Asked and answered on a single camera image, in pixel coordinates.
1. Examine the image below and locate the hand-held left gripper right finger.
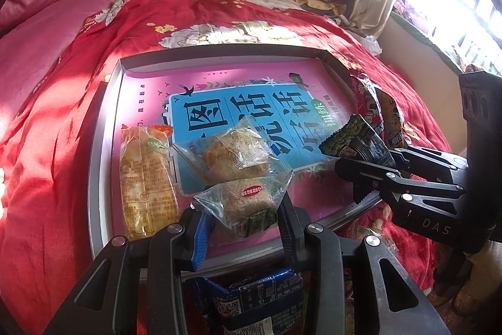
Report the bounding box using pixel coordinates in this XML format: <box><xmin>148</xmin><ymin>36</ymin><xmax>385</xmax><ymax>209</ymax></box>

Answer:
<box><xmin>275</xmin><ymin>194</ymin><xmax>451</xmax><ymax>335</ymax></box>

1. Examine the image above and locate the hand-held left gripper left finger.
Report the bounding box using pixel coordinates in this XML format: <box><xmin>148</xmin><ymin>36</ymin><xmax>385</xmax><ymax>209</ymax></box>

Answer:
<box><xmin>43</xmin><ymin>206</ymin><xmax>216</xmax><ymax>335</ymax></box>

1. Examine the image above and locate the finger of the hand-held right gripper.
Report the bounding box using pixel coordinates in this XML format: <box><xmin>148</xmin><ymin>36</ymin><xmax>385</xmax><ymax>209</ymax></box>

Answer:
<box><xmin>392</xmin><ymin>147</ymin><xmax>469</xmax><ymax>182</ymax></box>
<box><xmin>334</xmin><ymin>158</ymin><xmax>465</xmax><ymax>212</ymax></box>

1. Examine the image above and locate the black green pea packet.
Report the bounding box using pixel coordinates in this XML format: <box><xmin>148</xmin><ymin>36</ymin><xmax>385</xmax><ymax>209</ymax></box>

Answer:
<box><xmin>318</xmin><ymin>114</ymin><xmax>397</xmax><ymax>167</ymax></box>

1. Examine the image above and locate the clear pastry packet green label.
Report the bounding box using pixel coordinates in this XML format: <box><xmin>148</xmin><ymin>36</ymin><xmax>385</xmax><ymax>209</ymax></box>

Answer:
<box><xmin>191</xmin><ymin>172</ymin><xmax>295</xmax><ymax>239</ymax></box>

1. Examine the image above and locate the yellow candy packet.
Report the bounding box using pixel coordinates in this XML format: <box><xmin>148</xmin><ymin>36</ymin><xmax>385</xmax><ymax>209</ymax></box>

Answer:
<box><xmin>374</xmin><ymin>88</ymin><xmax>409</xmax><ymax>151</ymax></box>

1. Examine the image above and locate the blue snack packet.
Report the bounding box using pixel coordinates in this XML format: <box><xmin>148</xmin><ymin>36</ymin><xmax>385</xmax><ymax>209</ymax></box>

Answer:
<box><xmin>186</xmin><ymin>267</ymin><xmax>304</xmax><ymax>335</ymax></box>

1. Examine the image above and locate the orange bread packet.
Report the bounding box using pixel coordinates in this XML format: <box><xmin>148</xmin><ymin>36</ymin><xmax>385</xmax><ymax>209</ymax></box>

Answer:
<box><xmin>119</xmin><ymin>124</ymin><xmax>181</xmax><ymax>240</ymax></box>

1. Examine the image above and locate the red candy packet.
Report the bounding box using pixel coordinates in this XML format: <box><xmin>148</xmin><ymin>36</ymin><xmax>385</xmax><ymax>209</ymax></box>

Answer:
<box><xmin>349</xmin><ymin>68</ymin><xmax>383</xmax><ymax>132</ymax></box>

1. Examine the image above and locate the grey cardboard box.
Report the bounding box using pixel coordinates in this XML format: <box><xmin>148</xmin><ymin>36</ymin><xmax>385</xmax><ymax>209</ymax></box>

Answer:
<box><xmin>87</xmin><ymin>42</ymin><xmax>393</xmax><ymax>281</ymax></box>

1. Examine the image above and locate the green edged sill mat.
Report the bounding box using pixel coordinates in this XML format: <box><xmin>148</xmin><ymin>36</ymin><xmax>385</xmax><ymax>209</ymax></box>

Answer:
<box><xmin>390</xmin><ymin>11</ymin><xmax>471</xmax><ymax>73</ymax></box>

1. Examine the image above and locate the white plastic bag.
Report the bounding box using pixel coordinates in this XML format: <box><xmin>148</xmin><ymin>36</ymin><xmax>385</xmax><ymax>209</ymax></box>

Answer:
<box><xmin>355</xmin><ymin>33</ymin><xmax>383</xmax><ymax>57</ymax></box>

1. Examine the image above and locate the pink book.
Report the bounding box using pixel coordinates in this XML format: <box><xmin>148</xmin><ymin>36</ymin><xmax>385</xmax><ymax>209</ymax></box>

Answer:
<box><xmin>114</xmin><ymin>56</ymin><xmax>354</xmax><ymax>261</ymax></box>

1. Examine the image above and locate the red floral blanket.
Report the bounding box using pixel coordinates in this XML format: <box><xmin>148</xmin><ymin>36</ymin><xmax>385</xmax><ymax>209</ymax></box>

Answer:
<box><xmin>0</xmin><ymin>0</ymin><xmax>451</xmax><ymax>320</ymax></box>

